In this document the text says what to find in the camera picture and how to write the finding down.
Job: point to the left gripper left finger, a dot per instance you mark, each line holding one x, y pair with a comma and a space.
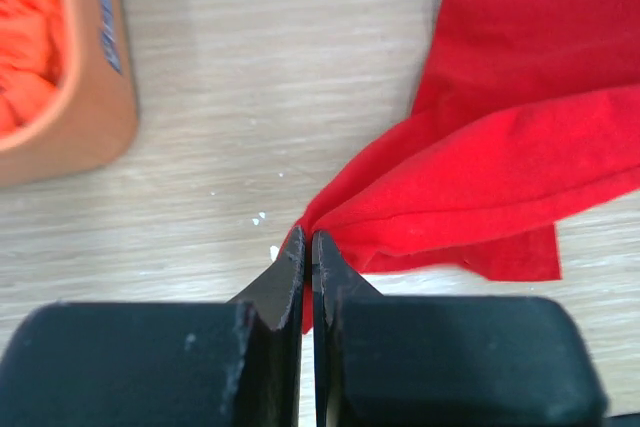
235, 363

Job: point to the red t shirt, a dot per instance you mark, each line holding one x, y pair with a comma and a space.
527, 112

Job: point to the orange plastic basket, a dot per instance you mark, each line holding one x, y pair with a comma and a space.
94, 118

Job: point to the orange t shirt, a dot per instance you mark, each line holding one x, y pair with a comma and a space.
33, 47

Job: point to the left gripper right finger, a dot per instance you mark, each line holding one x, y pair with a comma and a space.
383, 360

